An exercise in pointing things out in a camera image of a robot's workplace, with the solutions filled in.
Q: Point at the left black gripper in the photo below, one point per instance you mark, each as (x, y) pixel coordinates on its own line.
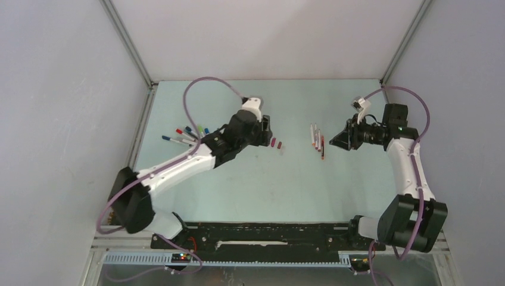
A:
(264, 136)

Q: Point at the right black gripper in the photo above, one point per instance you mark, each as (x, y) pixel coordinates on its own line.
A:
(349, 137)

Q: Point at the orange cap marker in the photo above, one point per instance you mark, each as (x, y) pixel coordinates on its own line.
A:
(313, 135)

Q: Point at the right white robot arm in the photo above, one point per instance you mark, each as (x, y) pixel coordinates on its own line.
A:
(414, 218)

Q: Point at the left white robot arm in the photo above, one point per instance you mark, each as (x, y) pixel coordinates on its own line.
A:
(143, 200)

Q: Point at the navy cap marker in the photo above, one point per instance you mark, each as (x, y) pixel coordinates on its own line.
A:
(190, 132)

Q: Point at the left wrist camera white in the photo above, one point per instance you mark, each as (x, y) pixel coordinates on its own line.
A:
(253, 105)

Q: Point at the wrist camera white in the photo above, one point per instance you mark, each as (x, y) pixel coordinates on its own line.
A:
(253, 105)
(362, 106)

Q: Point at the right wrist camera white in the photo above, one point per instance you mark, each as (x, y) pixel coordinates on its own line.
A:
(362, 106)

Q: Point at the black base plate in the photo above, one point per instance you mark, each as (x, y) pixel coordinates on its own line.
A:
(271, 242)

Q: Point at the grey cable duct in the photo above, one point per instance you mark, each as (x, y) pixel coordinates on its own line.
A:
(176, 259)

